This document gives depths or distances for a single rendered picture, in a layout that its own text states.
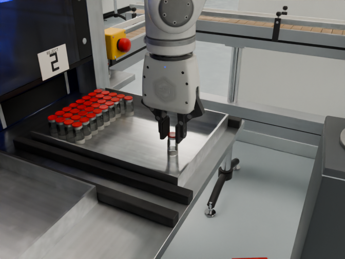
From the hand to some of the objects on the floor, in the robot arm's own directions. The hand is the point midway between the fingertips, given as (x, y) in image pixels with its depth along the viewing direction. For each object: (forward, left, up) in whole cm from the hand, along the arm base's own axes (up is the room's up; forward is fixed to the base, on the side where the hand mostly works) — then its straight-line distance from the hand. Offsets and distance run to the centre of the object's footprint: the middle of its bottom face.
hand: (172, 129), depth 67 cm
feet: (+8, -99, -94) cm, 137 cm away
